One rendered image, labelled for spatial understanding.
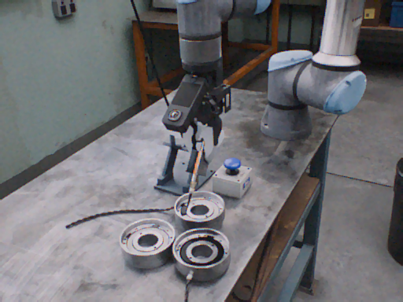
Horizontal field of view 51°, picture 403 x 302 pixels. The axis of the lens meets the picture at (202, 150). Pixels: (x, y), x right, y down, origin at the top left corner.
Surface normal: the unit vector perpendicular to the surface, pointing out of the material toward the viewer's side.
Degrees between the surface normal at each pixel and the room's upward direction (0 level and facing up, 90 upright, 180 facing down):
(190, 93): 32
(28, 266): 0
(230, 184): 90
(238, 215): 0
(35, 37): 90
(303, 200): 0
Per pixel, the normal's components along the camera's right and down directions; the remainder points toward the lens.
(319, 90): -0.77, 0.25
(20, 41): 0.88, 0.20
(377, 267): -0.04, -0.87
